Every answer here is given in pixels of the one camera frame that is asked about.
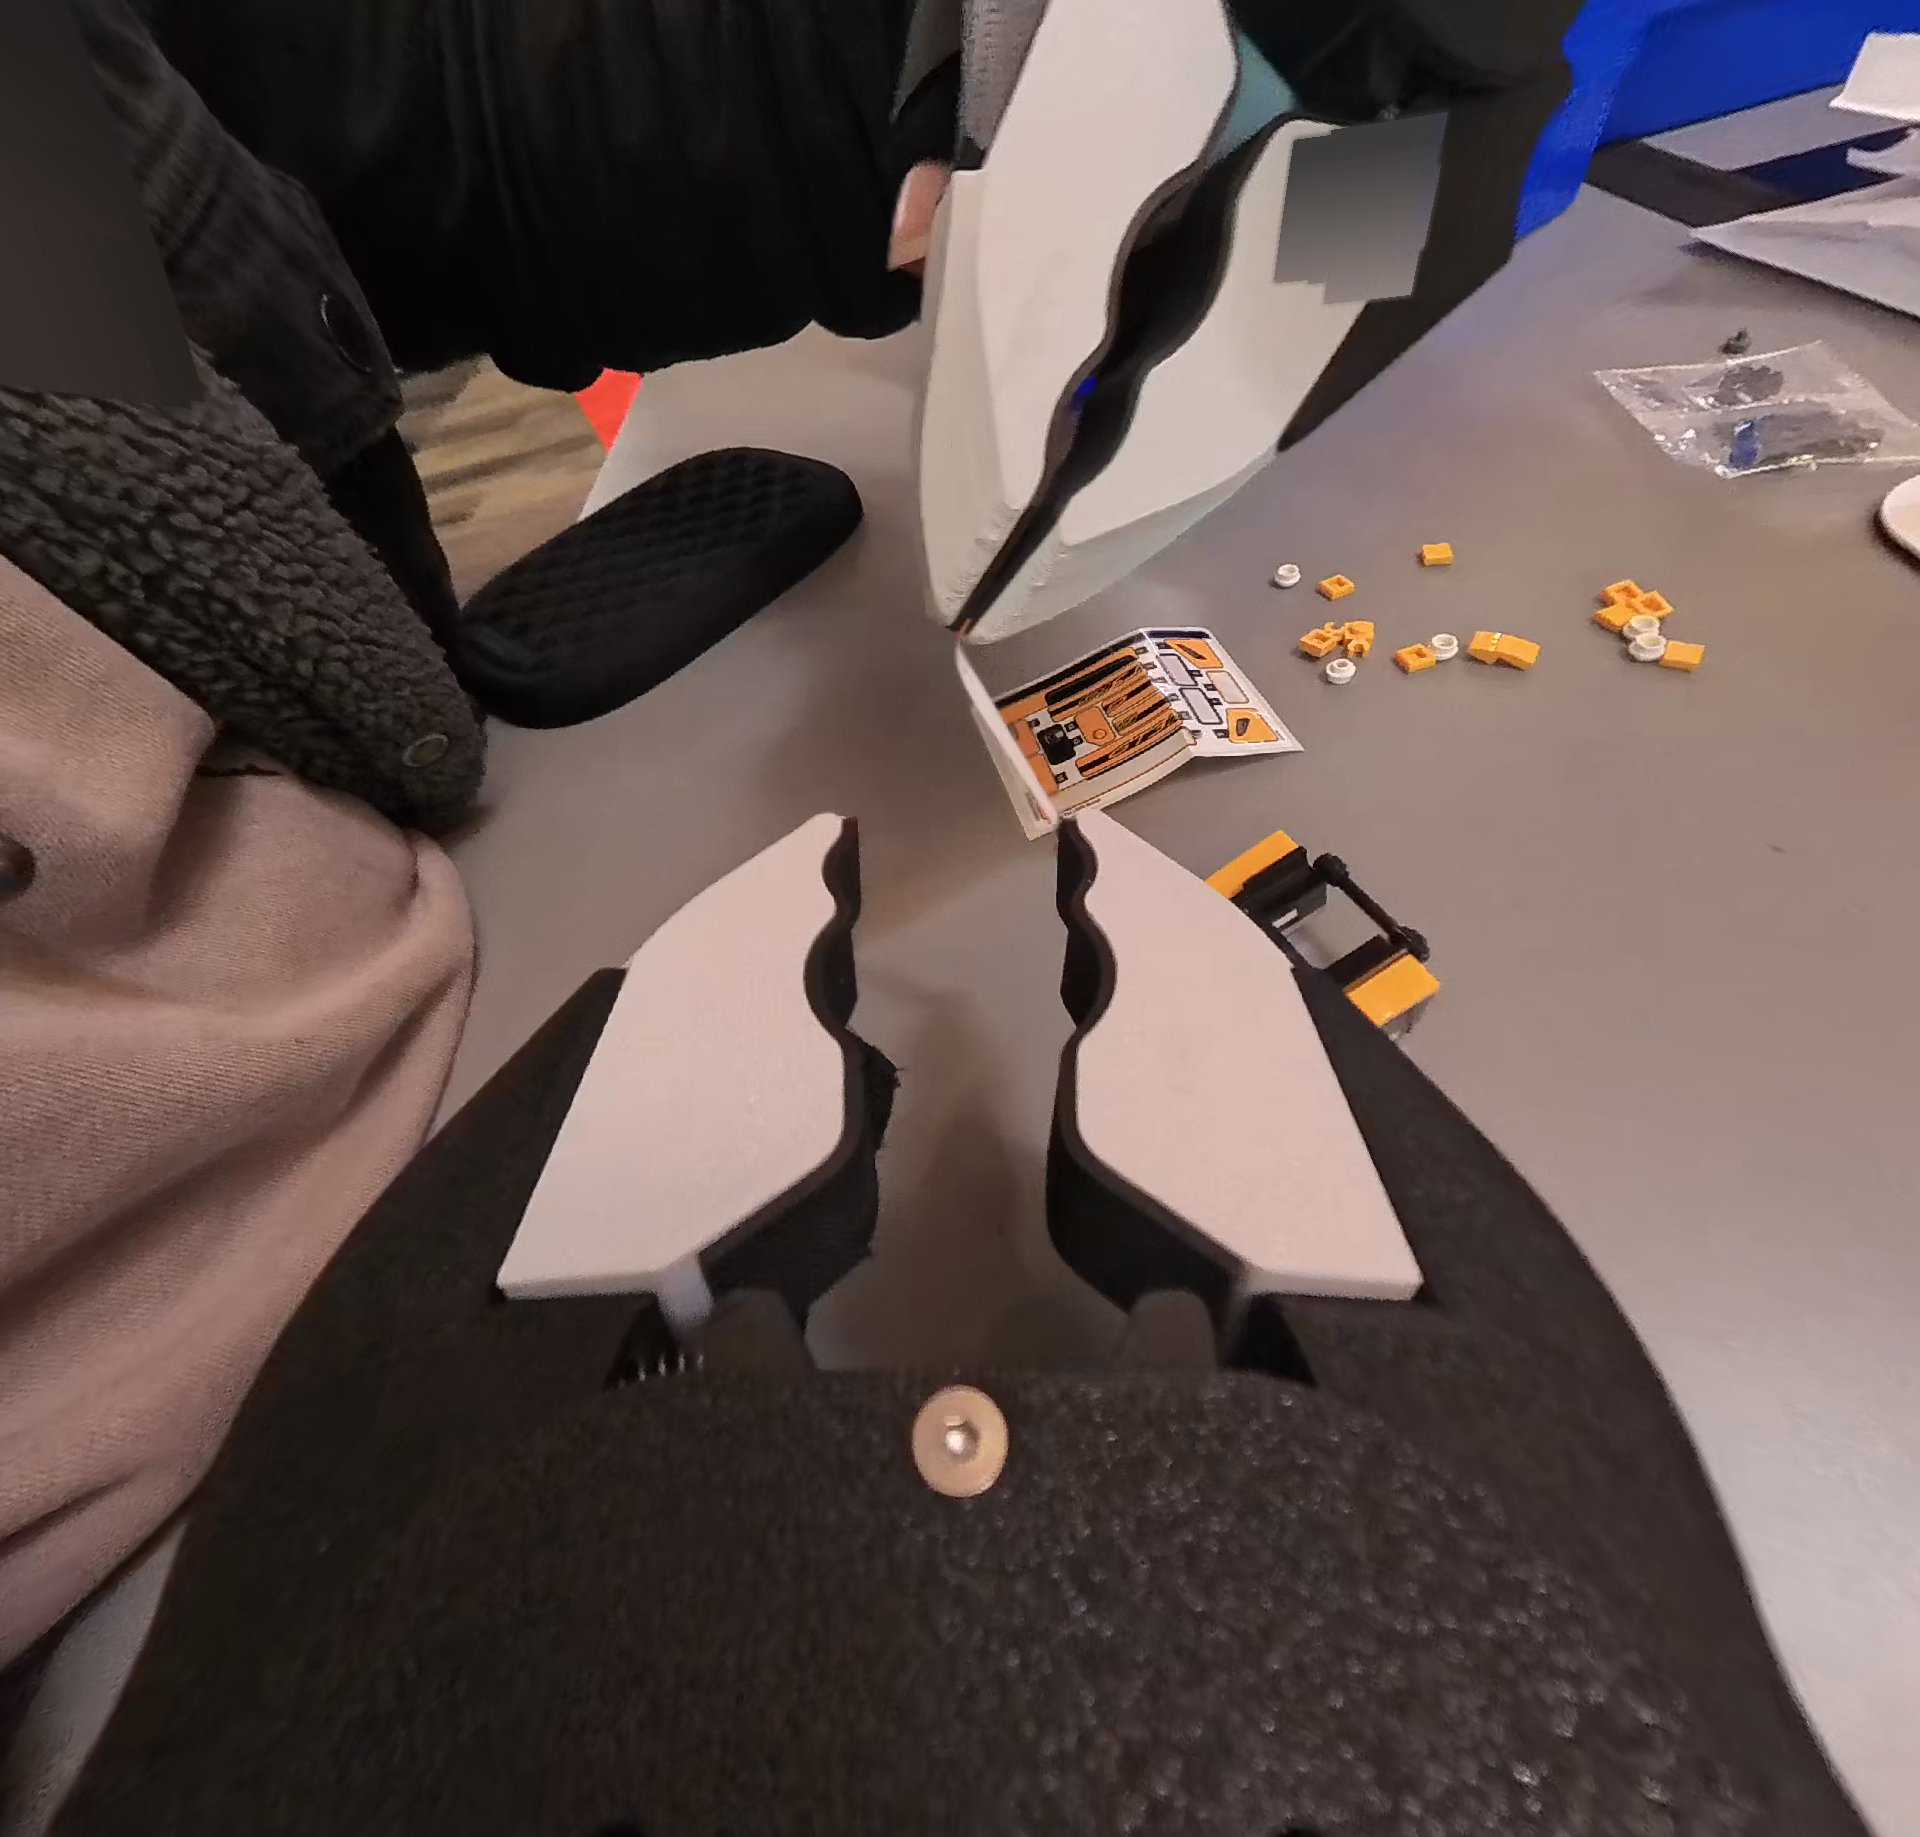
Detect black and orange lego assembly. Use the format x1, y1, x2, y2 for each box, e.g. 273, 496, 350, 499
1204, 825, 1448, 1041

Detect clear bag of black parts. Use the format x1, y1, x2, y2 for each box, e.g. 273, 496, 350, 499
1595, 342, 1920, 481

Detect person's beige shirt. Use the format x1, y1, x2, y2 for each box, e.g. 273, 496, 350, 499
0, 546, 480, 1672

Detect person's left hand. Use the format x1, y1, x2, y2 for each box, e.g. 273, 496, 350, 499
892, 164, 959, 272

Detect scattered small orange lego pieces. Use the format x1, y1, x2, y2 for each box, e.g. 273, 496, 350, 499
1296, 537, 1710, 672

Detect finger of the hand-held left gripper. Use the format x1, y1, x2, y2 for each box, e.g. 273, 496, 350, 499
918, 0, 1241, 628
959, 118, 1363, 646

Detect lego sticker sheet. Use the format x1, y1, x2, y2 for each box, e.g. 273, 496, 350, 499
955, 623, 1305, 842

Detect white paper sheet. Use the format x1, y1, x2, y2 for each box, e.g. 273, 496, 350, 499
1684, 171, 1920, 318
1825, 34, 1920, 122

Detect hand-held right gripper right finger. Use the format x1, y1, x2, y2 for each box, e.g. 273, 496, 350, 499
1047, 811, 1429, 1366

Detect person's dark fleece-lined jacket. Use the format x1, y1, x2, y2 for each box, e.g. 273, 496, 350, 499
0, 0, 488, 837

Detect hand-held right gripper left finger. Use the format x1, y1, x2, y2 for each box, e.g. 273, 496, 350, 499
498, 811, 899, 1340

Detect person's left forearm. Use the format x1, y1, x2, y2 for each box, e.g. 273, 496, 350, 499
298, 0, 962, 390

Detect black mesh chair armrest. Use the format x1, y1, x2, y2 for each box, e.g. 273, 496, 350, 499
450, 448, 868, 732

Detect blue plastic bin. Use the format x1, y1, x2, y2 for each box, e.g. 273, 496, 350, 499
1514, 0, 1920, 242

